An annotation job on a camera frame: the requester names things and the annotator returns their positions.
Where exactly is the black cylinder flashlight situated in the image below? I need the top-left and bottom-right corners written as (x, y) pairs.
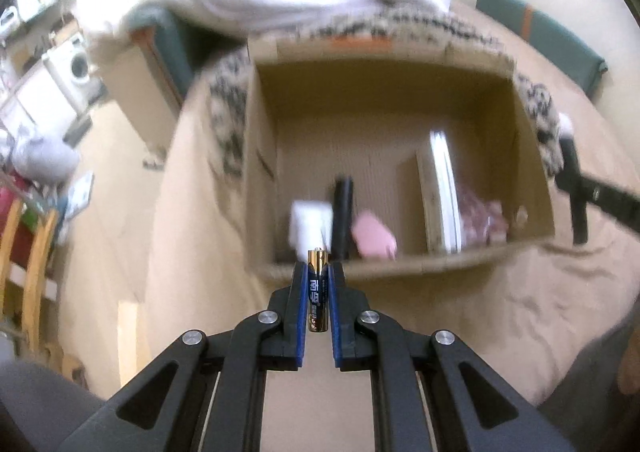
top-left (332, 175), bottom-right (357, 260)

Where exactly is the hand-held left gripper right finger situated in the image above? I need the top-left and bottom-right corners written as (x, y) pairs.
top-left (330, 262), bottom-right (576, 452)

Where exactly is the small pink box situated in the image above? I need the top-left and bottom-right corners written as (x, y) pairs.
top-left (351, 211), bottom-right (398, 260)

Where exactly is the blue and gold battery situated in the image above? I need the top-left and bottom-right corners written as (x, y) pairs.
top-left (307, 248), bottom-right (331, 334)

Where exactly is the green cushion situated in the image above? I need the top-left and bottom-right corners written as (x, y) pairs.
top-left (475, 0), bottom-right (608, 98)
top-left (127, 9), bottom-right (196, 108)

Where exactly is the black and white patterned blanket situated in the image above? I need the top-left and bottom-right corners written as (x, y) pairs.
top-left (207, 7), bottom-right (563, 178)

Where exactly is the white square power adapter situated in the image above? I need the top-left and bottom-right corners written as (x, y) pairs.
top-left (290, 201), bottom-right (333, 253)

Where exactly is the white washing machine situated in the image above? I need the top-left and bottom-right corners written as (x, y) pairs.
top-left (42, 34), bottom-right (101, 108)

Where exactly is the grey clothing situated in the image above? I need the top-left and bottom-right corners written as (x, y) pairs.
top-left (537, 312), bottom-right (640, 452)

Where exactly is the white plastic bag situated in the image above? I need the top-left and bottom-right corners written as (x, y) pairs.
top-left (10, 132), bottom-right (81, 183)

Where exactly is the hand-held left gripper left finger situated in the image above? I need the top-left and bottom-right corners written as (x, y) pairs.
top-left (60, 262), bottom-right (308, 452)

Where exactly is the cardboard box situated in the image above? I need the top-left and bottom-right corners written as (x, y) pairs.
top-left (242, 34), bottom-right (556, 283)

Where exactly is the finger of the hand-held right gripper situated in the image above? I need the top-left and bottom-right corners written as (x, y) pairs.
top-left (555, 169), bottom-right (640, 233)
top-left (559, 136), bottom-right (590, 245)

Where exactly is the wooden chair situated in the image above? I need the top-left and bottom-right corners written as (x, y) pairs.
top-left (0, 197), bottom-right (61, 358)

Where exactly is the red bag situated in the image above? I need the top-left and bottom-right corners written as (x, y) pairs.
top-left (0, 187), bottom-right (31, 273)

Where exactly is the beige blanket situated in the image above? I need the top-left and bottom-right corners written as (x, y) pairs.
top-left (145, 0), bottom-right (640, 408)

